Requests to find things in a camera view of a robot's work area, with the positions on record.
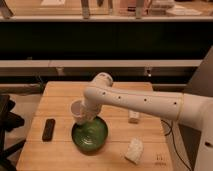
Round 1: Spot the white ceramic cup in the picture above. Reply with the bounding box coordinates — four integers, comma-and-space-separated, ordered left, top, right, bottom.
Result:
71, 100, 83, 124

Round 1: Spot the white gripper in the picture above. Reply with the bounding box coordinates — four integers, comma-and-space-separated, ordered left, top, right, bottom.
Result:
77, 101, 97, 125

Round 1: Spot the green ceramic bowl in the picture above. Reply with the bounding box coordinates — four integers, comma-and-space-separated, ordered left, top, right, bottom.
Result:
71, 116, 108, 153

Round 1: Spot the black chair base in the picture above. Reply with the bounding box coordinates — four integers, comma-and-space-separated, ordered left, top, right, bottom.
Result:
0, 94, 26, 171

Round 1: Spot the black cable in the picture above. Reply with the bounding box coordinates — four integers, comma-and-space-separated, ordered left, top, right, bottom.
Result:
161, 118, 194, 171

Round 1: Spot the wooden table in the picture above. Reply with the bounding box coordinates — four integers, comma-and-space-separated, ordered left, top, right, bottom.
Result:
17, 81, 173, 171

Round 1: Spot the black remote control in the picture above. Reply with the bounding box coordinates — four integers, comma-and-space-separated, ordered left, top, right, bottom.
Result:
42, 119, 55, 141

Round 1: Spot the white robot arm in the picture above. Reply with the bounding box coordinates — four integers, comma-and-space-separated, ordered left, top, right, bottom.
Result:
79, 72, 213, 171

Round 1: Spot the small white block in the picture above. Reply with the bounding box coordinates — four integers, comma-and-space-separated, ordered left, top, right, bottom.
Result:
128, 111, 140, 123

